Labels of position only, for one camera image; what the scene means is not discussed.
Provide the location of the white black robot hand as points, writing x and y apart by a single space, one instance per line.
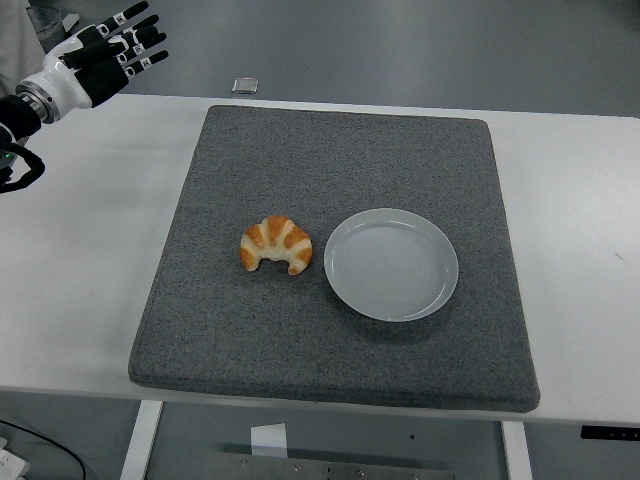
70 82

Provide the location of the golden croissant bread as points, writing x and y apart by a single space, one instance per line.
275 237

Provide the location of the pale grey round plate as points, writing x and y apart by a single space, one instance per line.
390 270

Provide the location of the grey metal plate with screws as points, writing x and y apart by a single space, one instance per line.
330 469

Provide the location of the person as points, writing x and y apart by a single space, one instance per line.
17 45

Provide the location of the bin with clear liner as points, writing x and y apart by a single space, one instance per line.
47 20

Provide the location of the silver floor socket cover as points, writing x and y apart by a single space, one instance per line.
245 85

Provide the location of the grey felt mat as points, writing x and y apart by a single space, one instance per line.
325 165

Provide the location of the white table leg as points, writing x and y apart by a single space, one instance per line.
142 440
516 452

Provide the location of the white power strip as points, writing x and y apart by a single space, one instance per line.
11 462

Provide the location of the black table control panel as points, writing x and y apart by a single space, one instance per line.
610 433

